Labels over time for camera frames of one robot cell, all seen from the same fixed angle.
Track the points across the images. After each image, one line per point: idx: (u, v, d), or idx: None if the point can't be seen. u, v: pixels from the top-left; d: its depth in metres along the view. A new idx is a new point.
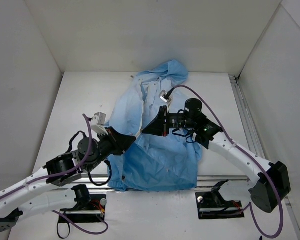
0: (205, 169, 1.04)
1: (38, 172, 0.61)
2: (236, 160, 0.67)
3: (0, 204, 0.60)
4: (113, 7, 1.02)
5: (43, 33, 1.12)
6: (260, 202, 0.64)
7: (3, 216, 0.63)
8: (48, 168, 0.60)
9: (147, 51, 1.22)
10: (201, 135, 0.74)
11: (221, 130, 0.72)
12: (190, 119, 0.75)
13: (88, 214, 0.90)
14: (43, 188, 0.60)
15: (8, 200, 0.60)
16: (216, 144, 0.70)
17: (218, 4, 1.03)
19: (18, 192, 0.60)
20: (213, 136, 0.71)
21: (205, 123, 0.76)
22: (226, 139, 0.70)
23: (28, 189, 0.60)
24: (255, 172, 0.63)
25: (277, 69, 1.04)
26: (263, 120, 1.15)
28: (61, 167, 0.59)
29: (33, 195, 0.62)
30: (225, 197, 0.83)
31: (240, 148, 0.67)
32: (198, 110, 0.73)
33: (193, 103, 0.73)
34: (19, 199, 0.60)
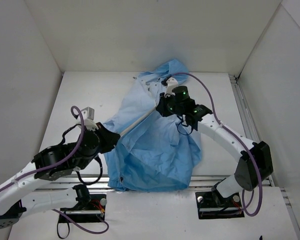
0: (205, 169, 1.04)
1: (28, 165, 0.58)
2: (222, 140, 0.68)
3: None
4: (113, 7, 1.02)
5: (43, 33, 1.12)
6: (242, 180, 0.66)
7: (1, 213, 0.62)
8: (36, 162, 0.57)
9: (147, 51, 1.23)
10: (191, 116, 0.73)
11: (210, 112, 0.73)
12: (177, 104, 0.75)
13: (88, 214, 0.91)
14: (33, 184, 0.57)
15: None
16: (204, 125, 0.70)
17: (218, 4, 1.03)
19: (8, 190, 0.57)
20: (202, 117, 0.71)
21: (195, 106, 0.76)
22: (214, 119, 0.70)
23: (17, 186, 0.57)
24: (238, 150, 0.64)
25: (277, 69, 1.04)
26: (263, 120, 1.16)
28: (50, 159, 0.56)
29: (24, 191, 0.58)
30: (223, 194, 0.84)
31: (226, 128, 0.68)
32: (183, 94, 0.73)
33: (179, 88, 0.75)
34: (10, 196, 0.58)
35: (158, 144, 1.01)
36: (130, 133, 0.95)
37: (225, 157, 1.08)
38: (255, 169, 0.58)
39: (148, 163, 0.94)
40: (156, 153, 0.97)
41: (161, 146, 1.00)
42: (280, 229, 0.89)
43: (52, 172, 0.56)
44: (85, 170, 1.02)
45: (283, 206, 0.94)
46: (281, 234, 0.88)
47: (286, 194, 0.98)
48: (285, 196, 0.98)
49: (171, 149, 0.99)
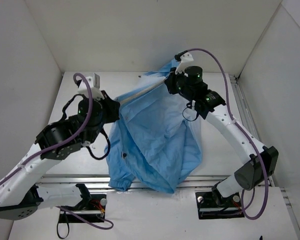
0: (206, 169, 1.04)
1: (33, 148, 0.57)
2: (232, 137, 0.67)
3: (4, 192, 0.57)
4: (113, 7, 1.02)
5: (43, 33, 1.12)
6: (242, 179, 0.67)
7: (17, 202, 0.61)
8: (39, 142, 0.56)
9: (147, 51, 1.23)
10: (202, 103, 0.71)
11: (223, 103, 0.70)
12: (188, 85, 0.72)
13: (89, 214, 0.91)
14: (41, 164, 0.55)
15: (9, 185, 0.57)
16: (215, 117, 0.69)
17: (218, 4, 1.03)
19: (17, 175, 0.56)
20: (213, 108, 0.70)
21: (206, 92, 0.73)
22: (226, 113, 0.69)
23: (25, 170, 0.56)
24: (248, 152, 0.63)
25: (277, 69, 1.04)
26: (263, 120, 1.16)
28: (54, 136, 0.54)
29: (34, 175, 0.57)
30: (223, 193, 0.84)
31: (238, 126, 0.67)
32: (197, 76, 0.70)
33: (193, 69, 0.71)
34: (21, 183, 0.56)
35: (153, 129, 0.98)
36: (132, 103, 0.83)
37: (225, 157, 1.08)
38: (265, 174, 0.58)
39: (140, 145, 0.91)
40: (150, 139, 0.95)
41: (156, 133, 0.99)
42: (280, 229, 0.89)
43: (60, 150, 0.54)
44: (85, 170, 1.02)
45: (283, 206, 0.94)
46: (281, 234, 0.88)
47: (286, 194, 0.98)
48: (285, 196, 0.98)
49: (163, 140, 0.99)
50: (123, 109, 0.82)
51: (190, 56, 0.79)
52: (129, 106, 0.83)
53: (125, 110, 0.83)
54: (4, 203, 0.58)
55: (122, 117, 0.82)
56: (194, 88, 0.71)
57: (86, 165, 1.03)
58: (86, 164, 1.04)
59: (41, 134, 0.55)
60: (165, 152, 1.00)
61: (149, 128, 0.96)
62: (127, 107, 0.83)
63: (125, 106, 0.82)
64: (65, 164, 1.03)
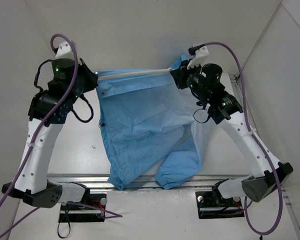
0: (206, 168, 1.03)
1: (31, 126, 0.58)
2: (246, 149, 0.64)
3: (29, 178, 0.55)
4: (113, 7, 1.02)
5: (43, 32, 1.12)
6: (249, 190, 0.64)
7: (44, 186, 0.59)
8: (36, 116, 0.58)
9: (147, 51, 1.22)
10: (217, 107, 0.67)
11: (240, 109, 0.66)
12: (204, 86, 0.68)
13: (89, 214, 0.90)
14: (51, 130, 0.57)
15: (31, 169, 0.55)
16: (231, 125, 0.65)
17: (218, 4, 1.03)
19: (33, 155, 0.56)
20: (230, 115, 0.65)
21: (222, 95, 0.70)
22: (243, 123, 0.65)
23: (37, 145, 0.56)
24: (263, 168, 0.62)
25: (277, 69, 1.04)
26: (263, 120, 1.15)
28: (45, 101, 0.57)
29: (46, 149, 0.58)
30: (224, 194, 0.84)
31: (255, 138, 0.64)
32: (216, 78, 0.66)
33: (213, 68, 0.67)
34: (40, 159, 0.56)
35: (140, 117, 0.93)
36: (115, 81, 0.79)
37: (225, 157, 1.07)
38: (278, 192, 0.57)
39: (112, 125, 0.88)
40: (128, 124, 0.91)
41: (141, 122, 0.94)
42: (280, 229, 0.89)
43: (59, 110, 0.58)
44: (84, 170, 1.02)
45: (283, 206, 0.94)
46: (281, 234, 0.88)
47: (286, 194, 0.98)
48: (285, 195, 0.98)
49: (144, 130, 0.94)
50: (102, 83, 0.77)
51: (206, 50, 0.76)
52: (110, 83, 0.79)
53: (105, 85, 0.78)
54: (35, 189, 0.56)
55: (98, 91, 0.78)
56: (211, 91, 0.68)
57: (86, 164, 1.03)
58: (86, 164, 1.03)
59: (33, 109, 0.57)
60: (138, 143, 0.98)
61: (134, 114, 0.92)
62: (109, 83, 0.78)
63: (106, 81, 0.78)
64: (65, 164, 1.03)
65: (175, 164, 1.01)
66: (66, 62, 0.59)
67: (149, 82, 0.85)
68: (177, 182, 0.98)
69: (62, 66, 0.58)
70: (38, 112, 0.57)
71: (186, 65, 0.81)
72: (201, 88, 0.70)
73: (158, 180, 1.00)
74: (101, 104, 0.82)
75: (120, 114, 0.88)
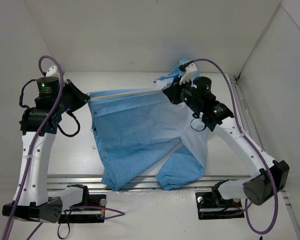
0: (206, 169, 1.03)
1: (26, 139, 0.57)
2: (240, 150, 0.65)
3: (31, 191, 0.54)
4: (113, 7, 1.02)
5: (43, 33, 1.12)
6: (250, 193, 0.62)
7: (46, 198, 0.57)
8: (29, 129, 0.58)
9: (147, 51, 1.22)
10: (210, 115, 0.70)
11: (231, 114, 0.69)
12: (196, 97, 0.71)
13: (89, 214, 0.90)
14: (46, 139, 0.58)
15: (32, 180, 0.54)
16: (223, 129, 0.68)
17: (218, 5, 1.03)
19: (32, 166, 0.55)
20: (221, 120, 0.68)
21: (214, 104, 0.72)
22: (235, 126, 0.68)
23: (34, 155, 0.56)
24: (257, 166, 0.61)
25: (277, 69, 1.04)
26: (263, 120, 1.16)
28: (35, 115, 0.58)
29: (44, 158, 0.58)
30: (224, 195, 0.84)
31: (247, 139, 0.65)
32: (206, 89, 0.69)
33: (202, 80, 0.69)
34: (39, 169, 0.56)
35: (130, 131, 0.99)
36: (107, 101, 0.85)
37: (225, 157, 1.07)
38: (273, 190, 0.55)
39: (103, 137, 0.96)
40: (118, 137, 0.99)
41: (130, 135, 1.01)
42: (280, 229, 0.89)
43: (52, 120, 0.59)
44: (84, 170, 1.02)
45: (283, 206, 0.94)
46: (281, 234, 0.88)
47: (286, 194, 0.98)
48: (285, 196, 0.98)
49: (133, 141, 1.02)
50: (94, 104, 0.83)
51: (194, 66, 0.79)
52: (102, 104, 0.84)
53: (97, 106, 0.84)
54: (39, 200, 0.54)
55: (91, 110, 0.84)
56: (203, 100, 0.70)
57: (86, 165, 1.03)
58: (86, 164, 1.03)
59: (25, 124, 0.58)
60: (128, 151, 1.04)
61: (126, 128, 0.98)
62: (100, 104, 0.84)
63: (99, 102, 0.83)
64: (65, 165, 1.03)
65: (178, 165, 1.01)
66: (51, 78, 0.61)
67: (138, 100, 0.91)
68: (176, 184, 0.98)
69: (47, 82, 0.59)
70: (30, 125, 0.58)
71: (178, 81, 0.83)
72: (194, 100, 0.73)
73: (159, 180, 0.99)
74: (94, 122, 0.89)
75: (111, 128, 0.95)
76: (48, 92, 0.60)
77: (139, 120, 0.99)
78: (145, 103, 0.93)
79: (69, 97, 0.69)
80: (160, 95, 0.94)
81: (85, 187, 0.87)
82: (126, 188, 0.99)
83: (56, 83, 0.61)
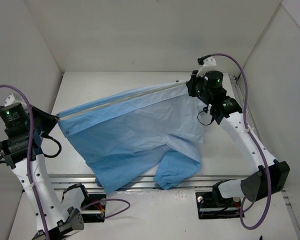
0: (207, 169, 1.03)
1: (19, 171, 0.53)
2: (243, 146, 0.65)
3: (53, 213, 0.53)
4: (113, 7, 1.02)
5: (43, 32, 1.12)
6: (248, 189, 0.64)
7: (66, 212, 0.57)
8: (13, 161, 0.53)
9: (147, 51, 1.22)
10: (218, 108, 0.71)
11: (240, 110, 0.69)
12: (207, 89, 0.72)
13: (88, 214, 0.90)
14: (40, 162, 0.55)
15: (48, 203, 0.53)
16: (229, 123, 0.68)
17: (219, 4, 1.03)
19: (40, 192, 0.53)
20: (229, 114, 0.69)
21: (225, 98, 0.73)
22: (241, 122, 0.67)
23: (37, 181, 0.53)
24: (256, 163, 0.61)
25: (277, 69, 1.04)
26: (263, 120, 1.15)
28: (14, 145, 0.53)
29: (47, 178, 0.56)
30: (224, 194, 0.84)
31: (251, 136, 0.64)
32: (217, 81, 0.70)
33: (214, 73, 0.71)
34: (49, 190, 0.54)
35: (112, 145, 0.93)
36: (79, 118, 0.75)
37: (225, 157, 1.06)
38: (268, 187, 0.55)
39: (85, 154, 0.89)
40: (100, 152, 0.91)
41: (114, 148, 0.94)
42: (280, 229, 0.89)
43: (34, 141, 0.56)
44: (84, 170, 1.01)
45: (283, 206, 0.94)
46: (281, 234, 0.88)
47: (286, 194, 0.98)
48: (285, 195, 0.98)
49: (117, 150, 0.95)
50: (65, 123, 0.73)
51: (213, 61, 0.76)
52: (74, 121, 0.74)
53: (69, 125, 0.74)
54: (63, 216, 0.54)
55: (62, 130, 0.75)
56: (213, 93, 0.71)
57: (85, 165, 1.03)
58: (85, 164, 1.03)
59: (9, 158, 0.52)
60: (114, 158, 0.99)
61: (107, 139, 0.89)
62: (71, 122, 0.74)
63: (70, 120, 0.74)
64: (66, 165, 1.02)
65: (174, 163, 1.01)
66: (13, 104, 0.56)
67: (113, 111, 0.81)
68: (174, 181, 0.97)
69: (11, 108, 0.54)
70: (15, 156, 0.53)
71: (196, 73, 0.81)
72: (205, 91, 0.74)
73: (157, 182, 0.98)
74: (69, 140, 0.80)
75: (92, 145, 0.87)
76: (16, 118, 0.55)
77: (121, 132, 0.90)
78: (119, 114, 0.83)
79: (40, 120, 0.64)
80: (133, 102, 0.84)
81: (81, 185, 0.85)
82: (122, 188, 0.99)
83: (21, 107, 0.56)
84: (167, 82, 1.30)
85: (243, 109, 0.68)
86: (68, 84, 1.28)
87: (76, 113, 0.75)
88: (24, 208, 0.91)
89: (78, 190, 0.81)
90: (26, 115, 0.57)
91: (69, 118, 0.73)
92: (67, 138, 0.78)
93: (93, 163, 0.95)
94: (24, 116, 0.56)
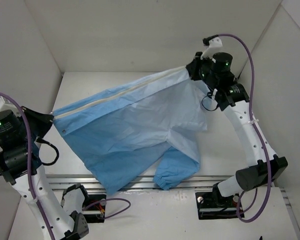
0: (207, 169, 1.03)
1: (20, 186, 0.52)
2: (245, 138, 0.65)
3: (59, 225, 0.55)
4: (113, 7, 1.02)
5: (43, 32, 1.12)
6: (241, 179, 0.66)
7: (71, 221, 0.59)
8: (12, 176, 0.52)
9: (147, 51, 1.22)
10: (224, 94, 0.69)
11: (246, 98, 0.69)
12: (214, 73, 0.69)
13: (89, 214, 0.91)
14: (41, 175, 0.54)
15: (54, 215, 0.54)
16: (234, 112, 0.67)
17: (218, 5, 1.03)
19: (44, 204, 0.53)
20: (235, 103, 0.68)
21: (231, 84, 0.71)
22: (246, 112, 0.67)
23: (40, 195, 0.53)
24: (257, 156, 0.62)
25: (276, 70, 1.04)
26: (263, 120, 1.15)
28: (12, 160, 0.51)
29: (50, 189, 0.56)
30: (222, 192, 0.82)
31: (255, 128, 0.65)
32: (225, 64, 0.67)
33: (223, 56, 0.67)
34: (54, 202, 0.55)
35: (110, 143, 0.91)
36: (73, 116, 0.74)
37: (225, 157, 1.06)
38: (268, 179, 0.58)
39: (83, 154, 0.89)
40: (98, 151, 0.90)
41: (112, 146, 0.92)
42: (280, 229, 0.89)
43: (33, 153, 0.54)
44: (83, 171, 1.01)
45: (283, 207, 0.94)
46: (281, 234, 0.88)
47: (286, 194, 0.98)
48: (285, 196, 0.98)
49: (115, 148, 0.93)
50: (61, 122, 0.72)
51: (220, 41, 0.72)
52: (68, 120, 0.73)
53: (64, 124, 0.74)
54: (69, 225, 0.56)
55: (58, 129, 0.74)
56: (220, 77, 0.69)
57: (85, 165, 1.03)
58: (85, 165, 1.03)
59: (8, 173, 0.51)
60: (112, 157, 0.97)
61: (106, 137, 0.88)
62: (66, 120, 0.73)
63: (65, 119, 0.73)
64: (65, 165, 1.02)
65: (174, 163, 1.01)
66: (3, 112, 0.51)
67: (107, 107, 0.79)
68: (173, 181, 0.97)
69: (2, 118, 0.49)
70: (15, 170, 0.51)
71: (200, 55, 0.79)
72: (211, 76, 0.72)
73: (156, 183, 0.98)
74: (67, 141, 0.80)
75: (90, 144, 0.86)
76: (9, 129, 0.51)
77: (120, 129, 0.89)
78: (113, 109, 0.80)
79: (33, 125, 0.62)
80: (128, 97, 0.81)
81: (80, 185, 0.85)
82: (123, 188, 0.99)
83: (13, 115, 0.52)
84: None
85: (250, 98, 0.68)
86: (68, 84, 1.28)
87: (70, 111, 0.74)
88: (24, 208, 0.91)
89: (78, 192, 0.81)
90: (18, 123, 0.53)
91: (63, 116, 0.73)
92: (64, 137, 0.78)
93: (91, 163, 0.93)
94: (17, 125, 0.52)
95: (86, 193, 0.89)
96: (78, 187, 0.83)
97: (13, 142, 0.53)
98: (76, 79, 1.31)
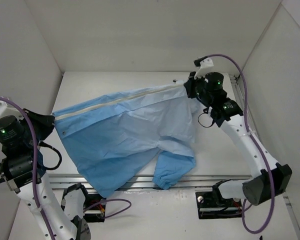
0: (207, 168, 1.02)
1: (24, 194, 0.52)
2: (244, 149, 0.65)
3: (62, 234, 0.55)
4: (113, 7, 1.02)
5: (43, 32, 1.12)
6: (248, 192, 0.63)
7: (74, 228, 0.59)
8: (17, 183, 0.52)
9: (147, 51, 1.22)
10: (218, 111, 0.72)
11: (240, 112, 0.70)
12: (207, 91, 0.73)
13: (89, 214, 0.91)
14: (45, 183, 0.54)
15: (57, 223, 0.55)
16: (230, 126, 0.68)
17: (219, 4, 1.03)
19: (48, 212, 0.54)
20: (230, 117, 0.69)
21: (225, 100, 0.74)
22: (242, 124, 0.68)
23: (44, 204, 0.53)
24: (259, 166, 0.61)
25: (277, 69, 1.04)
26: (263, 120, 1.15)
28: (16, 169, 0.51)
29: (54, 198, 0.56)
30: (223, 193, 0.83)
31: (253, 139, 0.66)
32: (218, 83, 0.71)
33: (215, 75, 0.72)
34: (57, 211, 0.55)
35: (106, 147, 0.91)
36: (74, 118, 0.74)
37: (225, 157, 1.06)
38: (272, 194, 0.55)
39: (79, 160, 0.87)
40: (95, 156, 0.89)
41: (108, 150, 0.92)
42: (280, 229, 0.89)
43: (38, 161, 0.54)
44: None
45: (283, 206, 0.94)
46: (281, 234, 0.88)
47: (286, 194, 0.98)
48: (285, 195, 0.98)
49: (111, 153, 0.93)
50: (62, 123, 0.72)
51: (210, 61, 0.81)
52: (70, 122, 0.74)
53: (65, 126, 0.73)
54: (73, 233, 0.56)
55: (58, 131, 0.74)
56: (213, 95, 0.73)
57: None
58: None
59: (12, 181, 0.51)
60: (107, 163, 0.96)
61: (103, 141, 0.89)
62: (67, 122, 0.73)
63: (66, 120, 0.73)
64: (65, 165, 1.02)
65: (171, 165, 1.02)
66: (6, 119, 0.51)
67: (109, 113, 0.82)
68: (173, 180, 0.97)
69: (6, 126, 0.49)
70: (19, 178, 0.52)
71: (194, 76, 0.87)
72: (205, 94, 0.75)
73: (156, 183, 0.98)
74: (64, 144, 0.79)
75: (86, 148, 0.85)
76: (13, 136, 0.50)
77: (115, 134, 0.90)
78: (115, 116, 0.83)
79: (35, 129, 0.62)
80: (129, 105, 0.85)
81: (81, 185, 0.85)
82: (122, 189, 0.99)
83: (16, 122, 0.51)
84: (167, 82, 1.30)
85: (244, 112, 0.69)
86: (68, 84, 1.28)
87: (72, 113, 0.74)
88: (24, 208, 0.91)
89: (78, 193, 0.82)
90: (21, 130, 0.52)
91: (66, 118, 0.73)
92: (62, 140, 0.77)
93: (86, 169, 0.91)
94: (21, 132, 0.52)
95: (86, 193, 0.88)
96: (79, 188, 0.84)
97: (17, 149, 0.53)
98: (77, 79, 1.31)
